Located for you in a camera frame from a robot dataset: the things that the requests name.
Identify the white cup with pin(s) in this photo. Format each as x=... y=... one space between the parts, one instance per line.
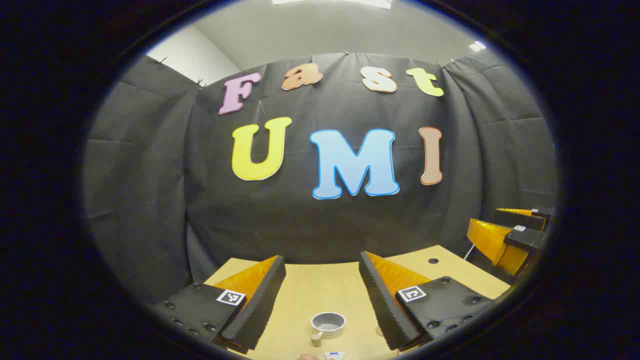
x=327 y=332

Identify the light wooden desktop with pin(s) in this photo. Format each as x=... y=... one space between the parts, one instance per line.
x=320 y=290

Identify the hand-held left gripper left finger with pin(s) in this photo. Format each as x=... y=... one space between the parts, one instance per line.
x=265 y=305

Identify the round cork coaster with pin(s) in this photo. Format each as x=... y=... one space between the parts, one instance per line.
x=378 y=330

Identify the ceiling light panel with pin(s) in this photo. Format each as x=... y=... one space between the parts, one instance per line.
x=350 y=2
x=477 y=46

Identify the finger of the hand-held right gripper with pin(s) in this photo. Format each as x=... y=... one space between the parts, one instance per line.
x=525 y=239
x=525 y=217

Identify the white toothpaste tube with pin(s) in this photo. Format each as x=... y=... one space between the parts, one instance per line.
x=334 y=356

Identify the black backdrop cloth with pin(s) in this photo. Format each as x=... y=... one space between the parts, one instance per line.
x=300 y=225

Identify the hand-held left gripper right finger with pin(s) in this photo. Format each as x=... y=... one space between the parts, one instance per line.
x=382 y=305

